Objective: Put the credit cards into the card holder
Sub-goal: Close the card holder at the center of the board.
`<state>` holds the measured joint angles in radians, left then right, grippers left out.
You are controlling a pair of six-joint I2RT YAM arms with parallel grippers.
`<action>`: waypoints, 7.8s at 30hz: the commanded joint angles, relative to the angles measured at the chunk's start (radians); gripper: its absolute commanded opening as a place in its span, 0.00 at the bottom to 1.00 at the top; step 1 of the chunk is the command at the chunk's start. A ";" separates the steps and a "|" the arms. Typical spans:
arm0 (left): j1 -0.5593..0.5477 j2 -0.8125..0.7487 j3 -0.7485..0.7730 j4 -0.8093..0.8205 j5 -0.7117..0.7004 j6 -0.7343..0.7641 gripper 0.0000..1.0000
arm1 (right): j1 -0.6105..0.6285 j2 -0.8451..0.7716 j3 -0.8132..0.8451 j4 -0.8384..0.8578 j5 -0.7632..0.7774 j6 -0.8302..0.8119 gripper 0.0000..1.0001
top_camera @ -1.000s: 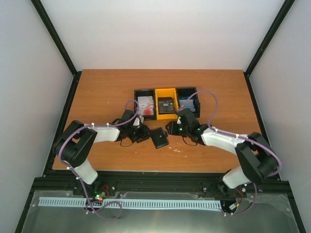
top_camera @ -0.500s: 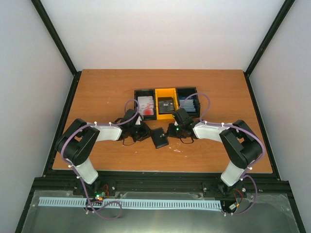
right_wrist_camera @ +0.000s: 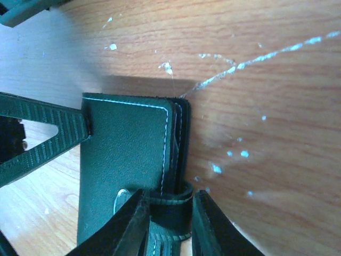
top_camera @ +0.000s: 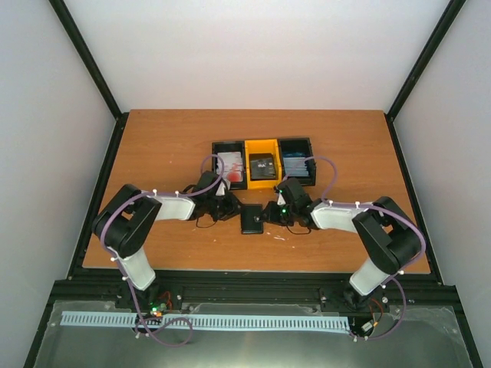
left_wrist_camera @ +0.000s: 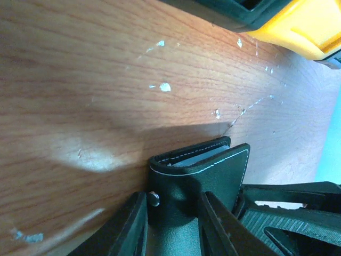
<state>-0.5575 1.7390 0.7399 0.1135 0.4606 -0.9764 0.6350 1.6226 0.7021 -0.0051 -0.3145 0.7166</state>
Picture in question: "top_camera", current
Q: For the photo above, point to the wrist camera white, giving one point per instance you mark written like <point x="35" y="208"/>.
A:
<point x="280" y="199"/>
<point x="222" y="188"/>

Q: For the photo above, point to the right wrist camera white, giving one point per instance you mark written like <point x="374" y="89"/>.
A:
<point x="280" y="199"/>

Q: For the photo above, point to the left black frame post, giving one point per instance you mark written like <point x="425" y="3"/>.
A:
<point x="73" y="32"/>

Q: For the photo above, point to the black leather card holder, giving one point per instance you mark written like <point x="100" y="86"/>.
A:
<point x="251" y="219"/>

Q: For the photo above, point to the black frame post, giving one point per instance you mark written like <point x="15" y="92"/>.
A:
<point x="436" y="37"/>
<point x="73" y="32"/>

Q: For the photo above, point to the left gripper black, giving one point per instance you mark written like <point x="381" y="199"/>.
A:
<point x="232" y="210"/>

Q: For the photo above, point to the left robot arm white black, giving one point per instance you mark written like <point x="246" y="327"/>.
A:
<point x="123" y="225"/>

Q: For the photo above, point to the red white card stack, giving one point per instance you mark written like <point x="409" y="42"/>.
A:
<point x="230" y="164"/>

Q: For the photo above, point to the light blue cable duct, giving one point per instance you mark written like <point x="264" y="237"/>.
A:
<point x="215" y="322"/>

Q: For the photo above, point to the right black frame post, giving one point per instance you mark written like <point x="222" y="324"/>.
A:
<point x="436" y="37"/>

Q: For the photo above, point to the black bin left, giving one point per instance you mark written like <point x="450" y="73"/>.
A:
<point x="230" y="146"/>

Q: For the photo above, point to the blue card stack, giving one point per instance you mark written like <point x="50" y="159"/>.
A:
<point x="295" y="165"/>

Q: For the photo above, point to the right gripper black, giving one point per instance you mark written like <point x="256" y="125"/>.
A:
<point x="271" y="216"/>

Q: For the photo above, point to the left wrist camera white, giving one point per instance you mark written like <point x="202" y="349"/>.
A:
<point x="222" y="188"/>

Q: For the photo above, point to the black bin right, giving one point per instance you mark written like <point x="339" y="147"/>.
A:
<point x="299" y="145"/>

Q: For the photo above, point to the yellow bin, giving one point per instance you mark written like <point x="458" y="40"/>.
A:
<point x="263" y="146"/>

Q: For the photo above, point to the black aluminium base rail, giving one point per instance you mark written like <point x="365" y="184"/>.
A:
<point x="327" y="292"/>

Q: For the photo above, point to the black bin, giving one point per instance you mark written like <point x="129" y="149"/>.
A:
<point x="299" y="145"/>
<point x="230" y="146"/>

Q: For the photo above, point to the dark card stack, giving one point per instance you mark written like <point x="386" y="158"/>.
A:
<point x="262" y="167"/>

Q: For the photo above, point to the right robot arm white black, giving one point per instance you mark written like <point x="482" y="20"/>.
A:
<point x="390" y="239"/>

